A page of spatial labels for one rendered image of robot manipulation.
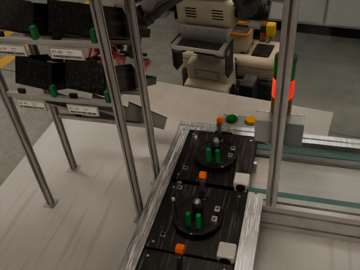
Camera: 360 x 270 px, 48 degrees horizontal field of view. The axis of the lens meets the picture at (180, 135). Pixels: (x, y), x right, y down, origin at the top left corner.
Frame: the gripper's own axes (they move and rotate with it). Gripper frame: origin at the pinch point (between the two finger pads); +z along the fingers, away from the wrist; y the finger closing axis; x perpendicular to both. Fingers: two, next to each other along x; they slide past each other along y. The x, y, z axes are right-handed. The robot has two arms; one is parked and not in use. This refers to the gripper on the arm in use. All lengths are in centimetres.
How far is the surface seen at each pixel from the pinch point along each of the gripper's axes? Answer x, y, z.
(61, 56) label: -27.6, 13.6, 16.4
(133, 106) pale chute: 1.4, 18.9, 11.3
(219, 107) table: 53, 25, -21
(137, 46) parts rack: -14.6, 22.2, 1.6
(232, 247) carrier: 11, 57, 39
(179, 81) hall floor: 187, -67, -107
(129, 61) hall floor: 194, -127, -122
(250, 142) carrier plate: 30, 48, 1
